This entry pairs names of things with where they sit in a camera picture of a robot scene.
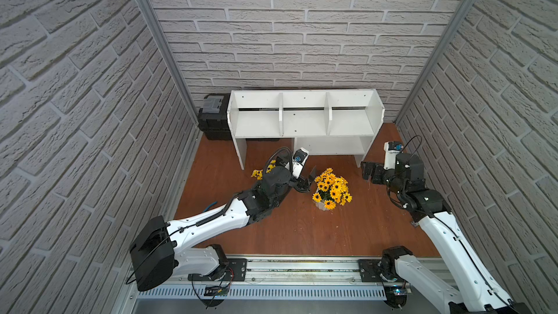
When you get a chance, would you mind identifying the sunflower pot ribbed white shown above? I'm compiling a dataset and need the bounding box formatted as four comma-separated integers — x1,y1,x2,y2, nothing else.
251,159,276,180

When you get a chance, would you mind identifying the sunflower pot with twine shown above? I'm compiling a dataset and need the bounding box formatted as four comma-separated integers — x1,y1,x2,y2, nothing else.
312,168,353,211

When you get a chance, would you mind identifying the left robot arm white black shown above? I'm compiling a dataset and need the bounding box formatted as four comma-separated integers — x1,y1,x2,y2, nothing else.
126,147,316,292

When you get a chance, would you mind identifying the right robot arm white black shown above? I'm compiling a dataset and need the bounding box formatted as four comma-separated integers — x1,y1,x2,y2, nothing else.
360,141,530,313

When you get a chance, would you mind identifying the white wooden shelf unit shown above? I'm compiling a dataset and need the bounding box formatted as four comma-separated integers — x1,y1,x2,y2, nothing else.
227,90,385,166

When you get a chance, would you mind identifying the black grey toolbox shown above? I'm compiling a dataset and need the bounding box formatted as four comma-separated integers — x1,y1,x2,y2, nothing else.
198,93,232,140

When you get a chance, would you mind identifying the right green circuit board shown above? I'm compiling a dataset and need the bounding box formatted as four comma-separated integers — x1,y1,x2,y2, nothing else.
389,286,412,296

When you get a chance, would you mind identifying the green circuit board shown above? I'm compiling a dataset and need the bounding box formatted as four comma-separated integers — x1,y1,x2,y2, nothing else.
203,286,230,297
389,286,412,296

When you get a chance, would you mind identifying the left green circuit board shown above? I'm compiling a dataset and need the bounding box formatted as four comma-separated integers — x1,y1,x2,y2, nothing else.
203,286,230,297

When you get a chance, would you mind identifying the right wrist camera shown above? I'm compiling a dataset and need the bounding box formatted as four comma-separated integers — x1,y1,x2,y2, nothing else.
384,141,403,170

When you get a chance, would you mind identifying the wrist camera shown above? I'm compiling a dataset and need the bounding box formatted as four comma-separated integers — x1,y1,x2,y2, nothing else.
384,141,403,170
291,148,309,179

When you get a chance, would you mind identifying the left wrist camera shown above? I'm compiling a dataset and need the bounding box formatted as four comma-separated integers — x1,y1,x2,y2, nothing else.
291,148,309,179

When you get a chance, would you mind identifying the aluminium mounting rail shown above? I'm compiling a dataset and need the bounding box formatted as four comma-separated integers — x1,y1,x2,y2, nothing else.
166,248,484,296

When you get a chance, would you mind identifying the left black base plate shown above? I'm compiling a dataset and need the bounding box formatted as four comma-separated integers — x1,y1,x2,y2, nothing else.
187,258,248,282

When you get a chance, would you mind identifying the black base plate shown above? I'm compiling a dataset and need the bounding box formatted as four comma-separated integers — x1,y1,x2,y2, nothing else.
187,258,248,282
357,257,405,284

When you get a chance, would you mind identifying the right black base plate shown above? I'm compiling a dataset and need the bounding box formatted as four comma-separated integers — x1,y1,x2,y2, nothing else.
357,257,405,284

